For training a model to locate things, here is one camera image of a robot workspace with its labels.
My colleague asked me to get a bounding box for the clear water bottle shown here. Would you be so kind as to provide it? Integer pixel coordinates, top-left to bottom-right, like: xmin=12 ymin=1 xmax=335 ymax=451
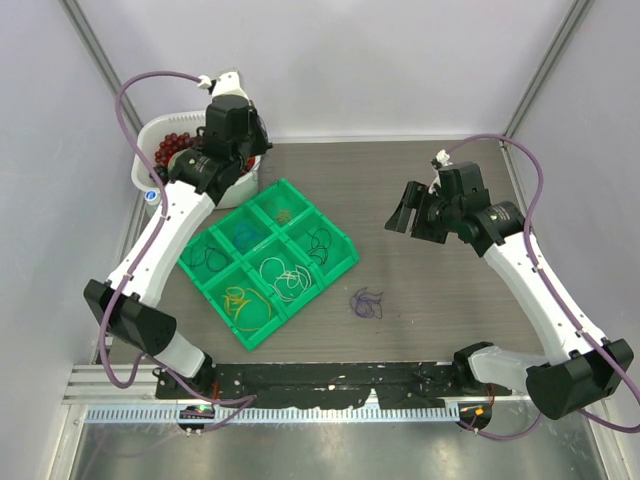
xmin=144 ymin=189 xmax=161 ymax=217

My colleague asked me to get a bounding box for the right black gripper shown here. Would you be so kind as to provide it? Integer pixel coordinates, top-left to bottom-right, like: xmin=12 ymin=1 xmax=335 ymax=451
xmin=386 ymin=181 xmax=462 ymax=244

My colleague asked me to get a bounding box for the yellow thin cable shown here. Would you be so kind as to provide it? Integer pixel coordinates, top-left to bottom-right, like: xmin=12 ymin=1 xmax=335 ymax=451
xmin=220 ymin=285 xmax=274 ymax=332

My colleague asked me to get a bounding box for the red grape bunch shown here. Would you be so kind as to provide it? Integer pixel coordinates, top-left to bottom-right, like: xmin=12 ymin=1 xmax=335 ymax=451
xmin=154 ymin=132 xmax=200 ymax=167

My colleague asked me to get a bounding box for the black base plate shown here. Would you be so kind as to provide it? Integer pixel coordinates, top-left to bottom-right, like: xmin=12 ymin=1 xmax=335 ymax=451
xmin=154 ymin=360 xmax=514 ymax=409

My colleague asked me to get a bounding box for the white thin cable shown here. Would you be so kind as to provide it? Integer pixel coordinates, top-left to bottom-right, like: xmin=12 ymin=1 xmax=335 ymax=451
xmin=258 ymin=256 xmax=317 ymax=304

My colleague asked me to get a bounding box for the black thin cable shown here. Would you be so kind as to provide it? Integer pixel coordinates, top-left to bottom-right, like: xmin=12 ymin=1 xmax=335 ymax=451
xmin=305 ymin=228 xmax=334 ymax=266

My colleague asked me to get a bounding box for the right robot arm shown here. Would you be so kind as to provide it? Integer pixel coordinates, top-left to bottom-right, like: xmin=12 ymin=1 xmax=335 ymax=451
xmin=385 ymin=162 xmax=634 ymax=420

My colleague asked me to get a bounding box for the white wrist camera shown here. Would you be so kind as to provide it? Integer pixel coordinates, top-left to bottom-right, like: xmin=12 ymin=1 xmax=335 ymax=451
xmin=431 ymin=149 xmax=452 ymax=171
xmin=197 ymin=69 xmax=249 ymax=100

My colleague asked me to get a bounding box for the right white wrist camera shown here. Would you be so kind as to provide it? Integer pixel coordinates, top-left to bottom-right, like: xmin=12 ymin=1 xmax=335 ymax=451
xmin=431 ymin=149 xmax=452 ymax=171

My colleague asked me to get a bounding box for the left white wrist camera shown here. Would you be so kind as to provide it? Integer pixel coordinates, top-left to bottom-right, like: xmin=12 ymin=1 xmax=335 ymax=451
xmin=197 ymin=69 xmax=249 ymax=100

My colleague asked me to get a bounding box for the white slotted cable duct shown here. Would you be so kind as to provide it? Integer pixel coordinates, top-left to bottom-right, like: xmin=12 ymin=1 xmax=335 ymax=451
xmin=85 ymin=403 xmax=460 ymax=424

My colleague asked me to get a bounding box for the green compartment tray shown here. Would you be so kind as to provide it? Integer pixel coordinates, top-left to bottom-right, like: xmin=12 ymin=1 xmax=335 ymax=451
xmin=178 ymin=179 xmax=359 ymax=351

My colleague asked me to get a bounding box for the white plastic basket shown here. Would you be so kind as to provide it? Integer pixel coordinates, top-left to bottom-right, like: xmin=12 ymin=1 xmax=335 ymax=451
xmin=130 ymin=110 xmax=261 ymax=210

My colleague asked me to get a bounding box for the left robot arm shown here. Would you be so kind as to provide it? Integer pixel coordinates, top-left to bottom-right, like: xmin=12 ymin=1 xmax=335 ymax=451
xmin=83 ymin=94 xmax=272 ymax=399

